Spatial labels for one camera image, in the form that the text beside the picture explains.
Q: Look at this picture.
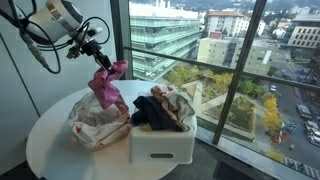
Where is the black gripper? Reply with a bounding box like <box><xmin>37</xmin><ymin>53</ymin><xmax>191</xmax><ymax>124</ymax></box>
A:
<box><xmin>79</xmin><ymin>39</ymin><xmax>113</xmax><ymax>72</ymax></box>

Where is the pink purple cloth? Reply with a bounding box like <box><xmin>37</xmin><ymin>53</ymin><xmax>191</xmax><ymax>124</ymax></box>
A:
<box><xmin>87</xmin><ymin>59</ymin><xmax>129</xmax><ymax>116</ymax></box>

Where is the grey window railing bar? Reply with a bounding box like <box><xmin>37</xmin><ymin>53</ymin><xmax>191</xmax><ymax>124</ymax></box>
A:
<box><xmin>124</xmin><ymin>45</ymin><xmax>320</xmax><ymax>93</ymax></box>

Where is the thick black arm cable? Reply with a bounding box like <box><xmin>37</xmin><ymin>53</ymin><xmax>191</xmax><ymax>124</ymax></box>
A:
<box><xmin>6</xmin><ymin>0</ymin><xmax>63</xmax><ymax>75</ymax></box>

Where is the white plastic basket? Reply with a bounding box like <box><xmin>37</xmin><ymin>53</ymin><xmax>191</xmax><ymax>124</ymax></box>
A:
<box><xmin>129</xmin><ymin>93</ymin><xmax>198</xmax><ymax>165</ymax></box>

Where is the white plastic bag red print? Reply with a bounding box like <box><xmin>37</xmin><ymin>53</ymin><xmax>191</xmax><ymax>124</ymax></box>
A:
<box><xmin>67</xmin><ymin>90</ymin><xmax>132</xmax><ymax>151</ymax></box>

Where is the dark navy cloth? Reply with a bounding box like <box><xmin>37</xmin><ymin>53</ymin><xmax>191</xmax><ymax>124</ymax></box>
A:
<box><xmin>130</xmin><ymin>95</ymin><xmax>184</xmax><ymax>133</ymax></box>

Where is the beige grey cloth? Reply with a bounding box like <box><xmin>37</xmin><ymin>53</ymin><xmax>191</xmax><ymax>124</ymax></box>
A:
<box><xmin>149</xmin><ymin>84</ymin><xmax>196</xmax><ymax>132</ymax></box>

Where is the dark window mullion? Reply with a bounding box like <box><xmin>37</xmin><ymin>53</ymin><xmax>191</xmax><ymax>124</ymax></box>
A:
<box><xmin>212</xmin><ymin>0</ymin><xmax>268</xmax><ymax>145</ymax></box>
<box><xmin>109</xmin><ymin>0</ymin><xmax>134</xmax><ymax>81</ymax></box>

